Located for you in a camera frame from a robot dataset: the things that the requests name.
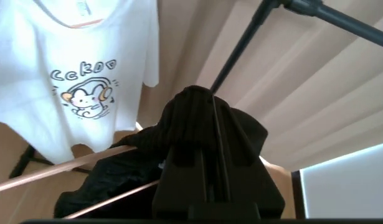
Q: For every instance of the pink clothes hanger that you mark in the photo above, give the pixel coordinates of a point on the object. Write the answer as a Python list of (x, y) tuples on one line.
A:
[(54, 169), (85, 24)]

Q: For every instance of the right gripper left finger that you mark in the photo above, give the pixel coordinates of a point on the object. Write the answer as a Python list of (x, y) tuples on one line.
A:
[(178, 180)]

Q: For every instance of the white printed garment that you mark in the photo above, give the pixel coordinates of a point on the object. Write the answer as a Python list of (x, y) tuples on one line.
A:
[(23, 77)]

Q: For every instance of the black clothes rack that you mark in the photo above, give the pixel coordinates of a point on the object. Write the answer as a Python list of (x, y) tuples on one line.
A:
[(241, 40)]

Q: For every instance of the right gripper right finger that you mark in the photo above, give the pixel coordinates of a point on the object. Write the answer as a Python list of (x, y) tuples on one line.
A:
[(250, 186)]

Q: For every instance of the beige curtain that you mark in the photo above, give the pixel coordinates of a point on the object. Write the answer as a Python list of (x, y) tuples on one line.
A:
[(303, 93)]

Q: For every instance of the black garment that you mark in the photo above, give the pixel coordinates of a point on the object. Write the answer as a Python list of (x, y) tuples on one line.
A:
[(185, 118)]

